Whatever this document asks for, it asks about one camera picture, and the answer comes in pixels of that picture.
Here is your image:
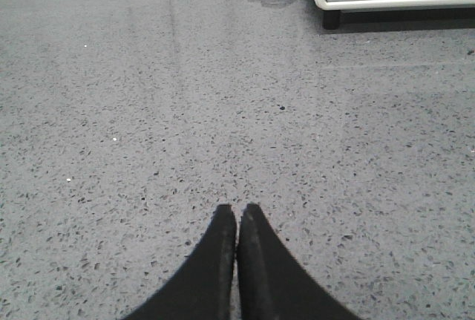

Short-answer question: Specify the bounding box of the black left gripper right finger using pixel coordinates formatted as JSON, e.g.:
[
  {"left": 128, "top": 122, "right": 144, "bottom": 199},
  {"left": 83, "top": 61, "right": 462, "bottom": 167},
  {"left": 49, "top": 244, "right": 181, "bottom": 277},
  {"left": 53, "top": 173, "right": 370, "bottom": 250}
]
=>
[{"left": 237, "top": 203, "right": 358, "bottom": 319}]

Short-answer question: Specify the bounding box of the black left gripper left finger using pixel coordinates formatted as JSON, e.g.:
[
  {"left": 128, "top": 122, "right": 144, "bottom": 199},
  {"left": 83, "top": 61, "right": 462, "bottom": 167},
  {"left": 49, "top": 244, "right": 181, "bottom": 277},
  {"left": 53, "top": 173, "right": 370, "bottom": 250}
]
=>
[{"left": 126, "top": 204, "right": 237, "bottom": 319}]

